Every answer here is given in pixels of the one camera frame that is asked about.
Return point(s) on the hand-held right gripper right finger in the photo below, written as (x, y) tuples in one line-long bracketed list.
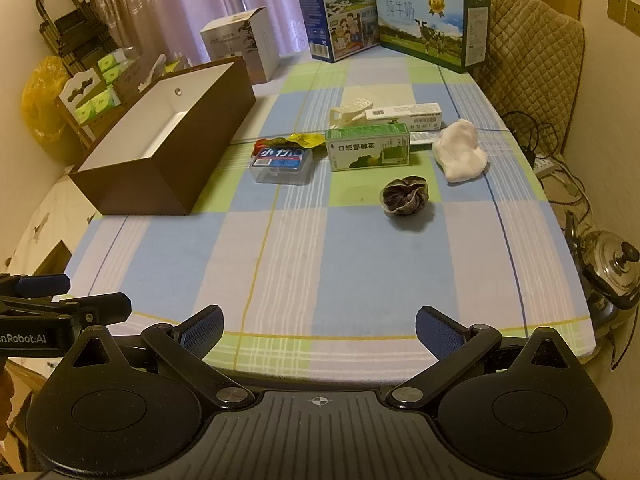
[(437, 332)]

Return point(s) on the cardboard box of tissue packs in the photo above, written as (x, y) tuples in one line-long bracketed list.
[(95, 105)]

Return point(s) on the dark scrunchie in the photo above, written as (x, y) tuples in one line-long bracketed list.
[(405, 195)]

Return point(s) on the cream plastic clip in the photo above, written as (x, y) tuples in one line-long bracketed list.
[(347, 110)]

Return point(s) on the gold wall switch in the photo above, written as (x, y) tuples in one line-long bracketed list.
[(617, 7), (634, 15)]

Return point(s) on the steel pot with lid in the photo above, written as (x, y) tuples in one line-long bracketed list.
[(607, 265)]

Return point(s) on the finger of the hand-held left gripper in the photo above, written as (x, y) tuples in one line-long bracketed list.
[(107, 307), (42, 285)]

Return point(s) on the plaid tablecloth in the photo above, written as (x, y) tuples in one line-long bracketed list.
[(350, 270)]

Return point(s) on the white low cabinet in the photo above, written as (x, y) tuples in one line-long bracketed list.
[(30, 225)]

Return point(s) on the white humidifier box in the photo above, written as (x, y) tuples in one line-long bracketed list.
[(260, 45)]

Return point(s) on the brown drawer with white inside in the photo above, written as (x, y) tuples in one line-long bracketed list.
[(150, 180)]

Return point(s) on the black folding step ladder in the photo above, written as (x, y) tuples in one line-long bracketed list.
[(75, 25)]

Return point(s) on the red candy wrapper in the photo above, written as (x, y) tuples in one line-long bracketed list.
[(260, 146)]

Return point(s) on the white cloth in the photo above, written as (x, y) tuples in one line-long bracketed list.
[(460, 152)]

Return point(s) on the green and white milk box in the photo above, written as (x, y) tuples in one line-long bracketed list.
[(425, 25)]

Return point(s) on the yellow packet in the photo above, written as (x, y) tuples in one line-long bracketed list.
[(305, 139)]

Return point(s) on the yellow plastic bag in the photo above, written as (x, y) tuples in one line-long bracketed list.
[(42, 105)]

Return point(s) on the green and white medicine box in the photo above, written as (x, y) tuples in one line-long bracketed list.
[(367, 152)]

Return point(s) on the clear plastic box blue label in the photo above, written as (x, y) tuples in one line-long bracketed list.
[(280, 165)]

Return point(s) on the open cardboard box with bag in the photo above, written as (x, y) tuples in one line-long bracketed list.
[(160, 67)]

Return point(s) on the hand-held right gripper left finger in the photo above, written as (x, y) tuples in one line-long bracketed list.
[(202, 332)]

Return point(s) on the long white carton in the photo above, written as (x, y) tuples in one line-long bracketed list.
[(405, 112)]

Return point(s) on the beige quilted chair cover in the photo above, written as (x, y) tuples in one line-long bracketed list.
[(535, 60)]

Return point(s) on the blue milk carton box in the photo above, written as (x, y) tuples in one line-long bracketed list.
[(320, 20)]

